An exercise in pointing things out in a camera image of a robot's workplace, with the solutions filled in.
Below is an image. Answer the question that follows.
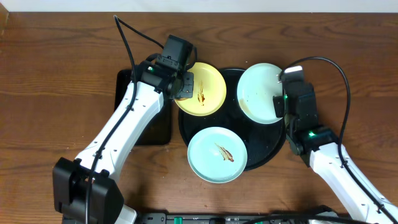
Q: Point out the yellow plate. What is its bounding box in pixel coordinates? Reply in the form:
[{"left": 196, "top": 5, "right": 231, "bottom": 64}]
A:
[{"left": 175, "top": 62, "right": 226, "bottom": 116}]

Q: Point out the mint green plate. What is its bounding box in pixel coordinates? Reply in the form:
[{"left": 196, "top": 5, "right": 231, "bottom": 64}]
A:
[{"left": 236, "top": 63, "right": 282, "bottom": 124}]

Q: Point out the light blue plate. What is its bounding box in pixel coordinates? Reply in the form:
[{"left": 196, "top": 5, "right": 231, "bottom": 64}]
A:
[{"left": 187, "top": 127, "right": 248, "bottom": 184}]

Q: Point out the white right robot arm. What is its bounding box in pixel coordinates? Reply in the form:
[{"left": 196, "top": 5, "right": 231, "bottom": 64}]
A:
[{"left": 285, "top": 114, "right": 397, "bottom": 223}]

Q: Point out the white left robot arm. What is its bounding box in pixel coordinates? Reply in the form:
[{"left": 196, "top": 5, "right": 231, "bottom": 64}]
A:
[{"left": 52, "top": 59, "right": 194, "bottom": 223}]

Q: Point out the round black tray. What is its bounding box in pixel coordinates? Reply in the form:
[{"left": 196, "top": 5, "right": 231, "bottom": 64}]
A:
[{"left": 178, "top": 68, "right": 285, "bottom": 171}]

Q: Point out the rectangular black tray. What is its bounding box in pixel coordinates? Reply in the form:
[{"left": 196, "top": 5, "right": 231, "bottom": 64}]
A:
[{"left": 114, "top": 69, "right": 172, "bottom": 146}]

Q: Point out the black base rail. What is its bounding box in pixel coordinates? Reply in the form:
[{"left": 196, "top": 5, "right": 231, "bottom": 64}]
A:
[{"left": 136, "top": 205, "right": 343, "bottom": 224}]

